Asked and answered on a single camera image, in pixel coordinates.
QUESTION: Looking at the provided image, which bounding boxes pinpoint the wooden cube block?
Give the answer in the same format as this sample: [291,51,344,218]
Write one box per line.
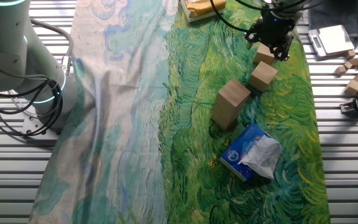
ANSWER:
[247,60,278,93]
[252,42,276,65]
[211,112,236,131]
[212,101,242,123]
[215,78,252,109]

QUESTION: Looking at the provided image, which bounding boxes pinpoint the gold tissue pack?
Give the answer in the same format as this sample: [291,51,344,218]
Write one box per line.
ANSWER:
[180,0,227,23]

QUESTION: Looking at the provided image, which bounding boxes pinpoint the dark grey cloth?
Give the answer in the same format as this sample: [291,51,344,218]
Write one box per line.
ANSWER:
[308,0,358,47]

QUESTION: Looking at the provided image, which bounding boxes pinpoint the metal base plate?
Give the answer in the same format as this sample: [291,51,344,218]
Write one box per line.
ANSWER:
[22,102,62,141]

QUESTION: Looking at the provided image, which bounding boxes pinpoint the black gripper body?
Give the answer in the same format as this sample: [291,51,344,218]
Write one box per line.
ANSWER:
[252,10,303,48]

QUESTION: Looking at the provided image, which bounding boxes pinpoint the green blue painting print cloth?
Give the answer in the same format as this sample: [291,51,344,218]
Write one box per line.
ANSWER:
[28,0,331,224]

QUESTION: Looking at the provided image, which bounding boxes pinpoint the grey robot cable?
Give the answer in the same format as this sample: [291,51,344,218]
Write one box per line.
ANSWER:
[29,17,74,77]

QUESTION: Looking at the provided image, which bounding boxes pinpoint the silver digital scale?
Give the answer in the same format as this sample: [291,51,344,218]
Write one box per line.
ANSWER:
[308,24,356,58]

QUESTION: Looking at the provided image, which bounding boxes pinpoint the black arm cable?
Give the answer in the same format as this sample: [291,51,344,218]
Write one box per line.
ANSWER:
[0,0,323,137]

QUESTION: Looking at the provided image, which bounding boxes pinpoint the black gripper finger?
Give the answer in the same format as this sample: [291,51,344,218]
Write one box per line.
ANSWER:
[244,27,261,50]
[273,39,294,62]

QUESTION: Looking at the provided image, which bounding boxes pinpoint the blue tissue pack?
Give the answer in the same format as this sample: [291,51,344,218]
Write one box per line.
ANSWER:
[219,123,284,182]

